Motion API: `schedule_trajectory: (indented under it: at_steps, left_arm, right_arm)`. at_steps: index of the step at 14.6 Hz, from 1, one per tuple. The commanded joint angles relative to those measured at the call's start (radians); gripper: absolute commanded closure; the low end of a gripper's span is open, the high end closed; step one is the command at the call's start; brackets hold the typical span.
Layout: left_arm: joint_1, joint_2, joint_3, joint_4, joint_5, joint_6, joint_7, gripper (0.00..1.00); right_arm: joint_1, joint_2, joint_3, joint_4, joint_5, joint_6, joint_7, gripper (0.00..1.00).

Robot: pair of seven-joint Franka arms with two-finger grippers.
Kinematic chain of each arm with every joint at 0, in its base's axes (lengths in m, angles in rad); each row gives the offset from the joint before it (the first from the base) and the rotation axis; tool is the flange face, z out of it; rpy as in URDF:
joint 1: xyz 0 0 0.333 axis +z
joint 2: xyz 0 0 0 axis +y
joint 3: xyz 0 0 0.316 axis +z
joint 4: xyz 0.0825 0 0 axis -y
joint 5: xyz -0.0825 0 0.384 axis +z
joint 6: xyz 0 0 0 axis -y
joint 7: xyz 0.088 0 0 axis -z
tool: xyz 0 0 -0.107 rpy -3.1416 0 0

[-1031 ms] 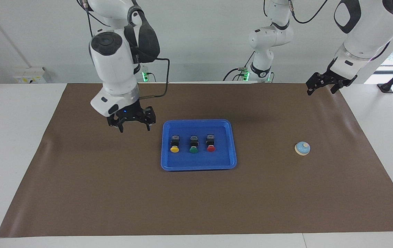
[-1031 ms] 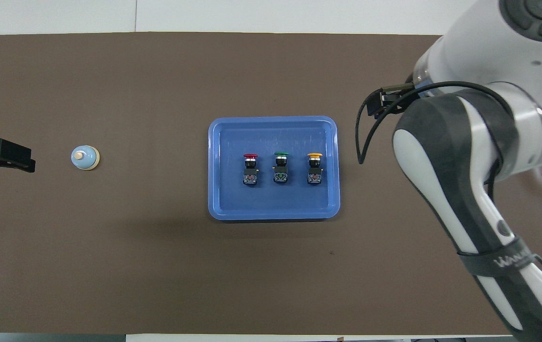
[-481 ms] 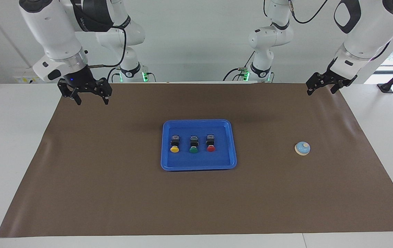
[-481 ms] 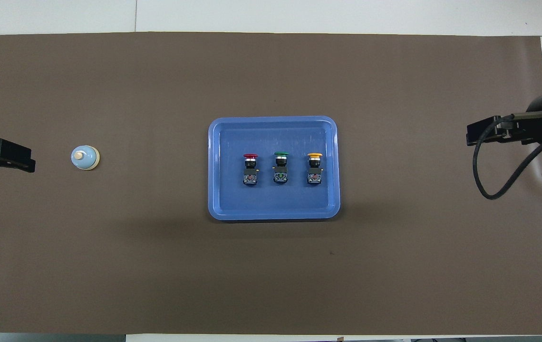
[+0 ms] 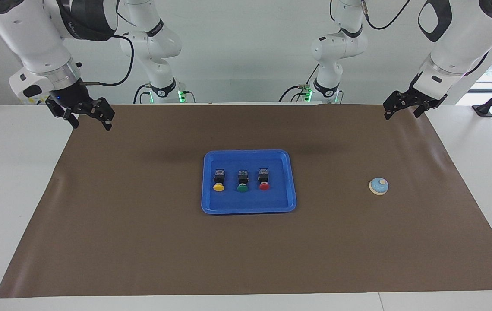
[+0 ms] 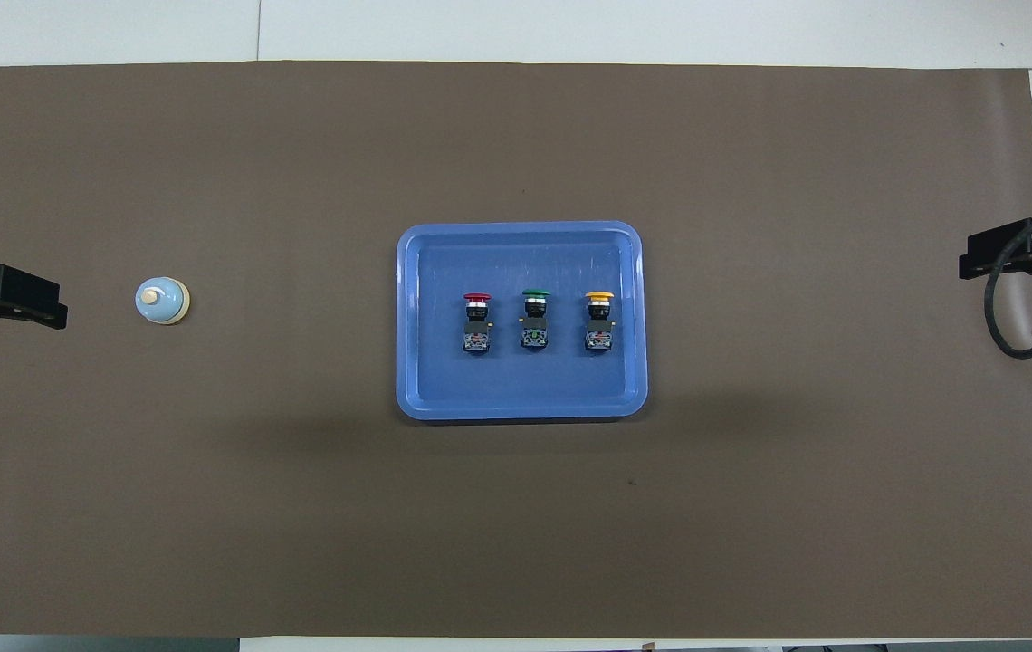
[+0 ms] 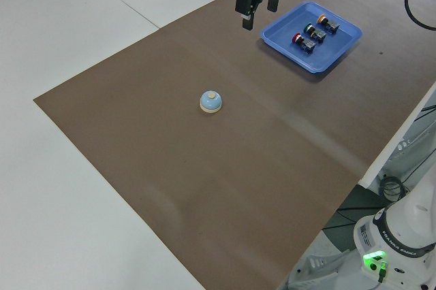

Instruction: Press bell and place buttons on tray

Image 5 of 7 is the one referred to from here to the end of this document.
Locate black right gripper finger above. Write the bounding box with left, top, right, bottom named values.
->
left=92, top=97, right=115, bottom=131
left=46, top=97, right=79, bottom=129

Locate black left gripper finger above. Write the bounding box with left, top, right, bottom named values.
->
left=383, top=90, right=410, bottom=121
left=413, top=93, right=448, bottom=118

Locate light blue call bell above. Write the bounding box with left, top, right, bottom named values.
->
left=368, top=177, right=389, bottom=196

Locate blue plastic tray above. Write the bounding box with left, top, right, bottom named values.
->
left=201, top=149, right=297, bottom=215

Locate brown table mat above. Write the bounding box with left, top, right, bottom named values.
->
left=0, top=104, right=492, bottom=298

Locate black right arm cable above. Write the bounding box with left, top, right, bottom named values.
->
left=85, top=34, right=135, bottom=86

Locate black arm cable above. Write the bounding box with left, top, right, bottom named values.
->
left=85, top=34, right=135, bottom=86
left=360, top=0, right=488, bottom=78

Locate black right base cable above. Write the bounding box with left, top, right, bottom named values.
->
left=133, top=83, right=151, bottom=104

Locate black base cable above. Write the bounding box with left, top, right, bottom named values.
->
left=133, top=83, right=151, bottom=104
left=279, top=65, right=320, bottom=102

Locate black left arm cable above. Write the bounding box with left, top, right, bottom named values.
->
left=360, top=0, right=488, bottom=78

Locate black left base cable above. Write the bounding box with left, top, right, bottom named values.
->
left=279, top=65, right=320, bottom=102

